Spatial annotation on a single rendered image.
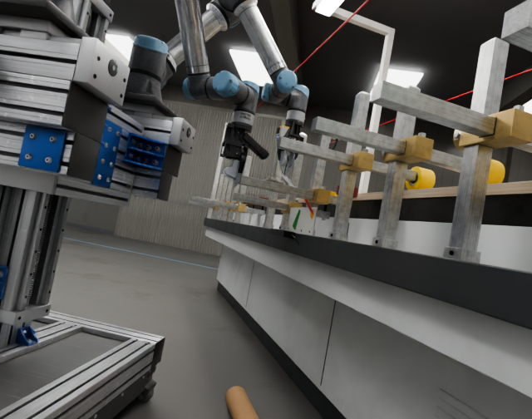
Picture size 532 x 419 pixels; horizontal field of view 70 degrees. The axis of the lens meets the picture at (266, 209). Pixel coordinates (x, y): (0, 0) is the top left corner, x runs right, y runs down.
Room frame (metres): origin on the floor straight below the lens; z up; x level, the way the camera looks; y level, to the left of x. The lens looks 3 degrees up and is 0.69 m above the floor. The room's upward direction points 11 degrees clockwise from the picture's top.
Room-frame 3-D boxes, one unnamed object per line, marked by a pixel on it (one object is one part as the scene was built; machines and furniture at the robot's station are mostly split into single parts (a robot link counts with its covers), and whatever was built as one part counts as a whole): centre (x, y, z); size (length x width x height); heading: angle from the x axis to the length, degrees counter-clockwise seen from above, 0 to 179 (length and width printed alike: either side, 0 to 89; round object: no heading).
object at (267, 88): (1.53, 0.04, 1.24); 0.11 x 0.11 x 0.08; 13
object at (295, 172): (1.69, -0.10, 0.90); 0.03 x 0.03 x 0.48; 16
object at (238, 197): (1.63, -0.07, 0.80); 0.43 x 0.03 x 0.04; 106
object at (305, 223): (1.47, -0.14, 0.75); 0.26 x 0.01 x 0.10; 16
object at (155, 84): (1.31, 0.50, 1.09); 0.15 x 0.15 x 0.10
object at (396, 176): (0.97, -0.31, 0.88); 0.03 x 0.03 x 0.48; 16
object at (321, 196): (1.42, -0.18, 0.85); 0.13 x 0.06 x 0.05; 16
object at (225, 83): (1.23, 0.20, 1.12); 0.11 x 0.11 x 0.08; 61
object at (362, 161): (1.18, -0.25, 0.94); 0.13 x 0.06 x 0.05; 16
